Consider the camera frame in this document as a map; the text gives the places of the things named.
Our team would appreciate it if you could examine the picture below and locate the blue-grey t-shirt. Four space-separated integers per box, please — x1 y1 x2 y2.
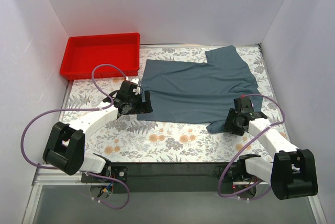
137 46 263 133

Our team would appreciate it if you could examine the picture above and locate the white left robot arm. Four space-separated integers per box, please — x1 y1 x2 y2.
42 79 153 175

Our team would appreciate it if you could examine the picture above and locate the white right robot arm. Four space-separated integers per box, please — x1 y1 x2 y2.
219 95 318 200

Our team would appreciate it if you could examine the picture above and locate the floral patterned table mat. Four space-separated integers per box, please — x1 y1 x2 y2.
64 46 281 162

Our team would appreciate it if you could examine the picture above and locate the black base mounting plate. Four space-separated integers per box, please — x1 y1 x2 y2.
81 162 269 196

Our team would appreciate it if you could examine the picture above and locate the red plastic tray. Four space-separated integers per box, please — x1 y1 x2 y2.
60 32 140 81

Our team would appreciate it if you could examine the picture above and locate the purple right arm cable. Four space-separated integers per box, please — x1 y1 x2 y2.
217 93 286 201

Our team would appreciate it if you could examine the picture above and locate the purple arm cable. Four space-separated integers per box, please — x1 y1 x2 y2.
20 63 130 211
217 93 286 201

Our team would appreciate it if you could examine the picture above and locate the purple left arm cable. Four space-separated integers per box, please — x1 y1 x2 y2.
20 63 130 211

